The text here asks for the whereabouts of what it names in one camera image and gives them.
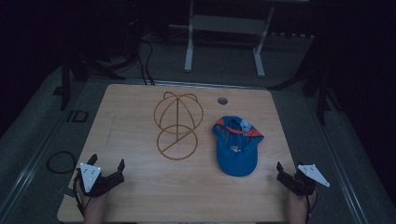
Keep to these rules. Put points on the blue cap with orange trim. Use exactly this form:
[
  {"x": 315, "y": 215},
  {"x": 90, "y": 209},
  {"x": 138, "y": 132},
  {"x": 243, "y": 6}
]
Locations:
[{"x": 238, "y": 149}]

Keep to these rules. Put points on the black rectangular floor bracket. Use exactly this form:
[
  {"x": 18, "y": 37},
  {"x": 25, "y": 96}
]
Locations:
[{"x": 77, "y": 116}]

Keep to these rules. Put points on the white metal stand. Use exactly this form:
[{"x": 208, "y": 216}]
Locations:
[{"x": 225, "y": 25}]

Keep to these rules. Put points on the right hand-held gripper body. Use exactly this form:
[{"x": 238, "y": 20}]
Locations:
[{"x": 303, "y": 183}]

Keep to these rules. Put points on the person's left hand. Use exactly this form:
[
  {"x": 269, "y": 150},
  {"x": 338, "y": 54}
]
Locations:
[{"x": 93, "y": 205}]

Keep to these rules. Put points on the person's right hand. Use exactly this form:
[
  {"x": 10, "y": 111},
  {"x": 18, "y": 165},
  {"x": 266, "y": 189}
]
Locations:
[{"x": 297, "y": 203}]

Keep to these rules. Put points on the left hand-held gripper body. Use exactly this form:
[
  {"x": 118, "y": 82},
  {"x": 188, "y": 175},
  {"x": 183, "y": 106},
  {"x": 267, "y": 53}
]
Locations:
[{"x": 107, "y": 182}]

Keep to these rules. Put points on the grey round table grommet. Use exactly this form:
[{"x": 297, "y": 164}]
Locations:
[{"x": 222, "y": 100}]

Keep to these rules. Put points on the black tripod stand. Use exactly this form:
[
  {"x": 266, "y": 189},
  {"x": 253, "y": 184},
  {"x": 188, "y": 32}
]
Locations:
[
  {"x": 320, "y": 87},
  {"x": 74, "y": 71}
]

